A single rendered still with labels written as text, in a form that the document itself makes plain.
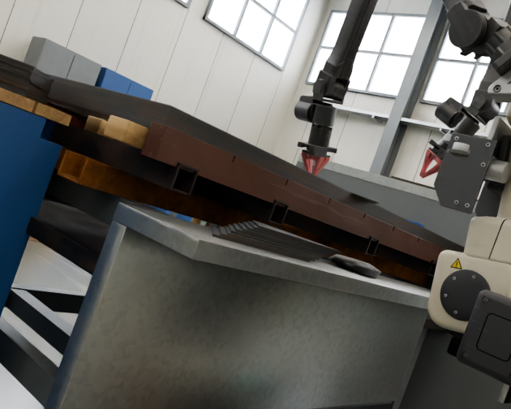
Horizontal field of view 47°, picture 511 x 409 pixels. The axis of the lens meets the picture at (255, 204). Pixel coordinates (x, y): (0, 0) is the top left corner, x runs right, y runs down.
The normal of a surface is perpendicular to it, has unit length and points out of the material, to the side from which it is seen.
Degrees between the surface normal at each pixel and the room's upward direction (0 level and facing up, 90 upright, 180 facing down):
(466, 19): 104
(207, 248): 90
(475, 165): 90
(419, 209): 90
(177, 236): 90
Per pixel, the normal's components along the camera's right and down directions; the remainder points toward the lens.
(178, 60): 0.69, 0.26
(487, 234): -0.63, -0.22
